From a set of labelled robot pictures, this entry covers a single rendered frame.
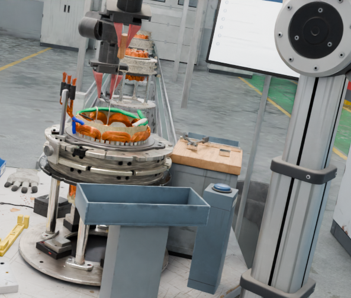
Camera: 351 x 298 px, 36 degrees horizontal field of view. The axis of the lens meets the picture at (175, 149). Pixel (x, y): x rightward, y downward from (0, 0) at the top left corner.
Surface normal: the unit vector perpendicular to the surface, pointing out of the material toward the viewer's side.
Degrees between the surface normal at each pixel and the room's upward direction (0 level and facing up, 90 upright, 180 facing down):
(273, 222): 90
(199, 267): 90
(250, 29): 83
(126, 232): 90
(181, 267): 0
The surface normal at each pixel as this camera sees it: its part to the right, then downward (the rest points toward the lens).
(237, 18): -0.38, 0.04
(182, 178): -0.14, 0.22
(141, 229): 0.32, 0.28
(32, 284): 0.16, -0.96
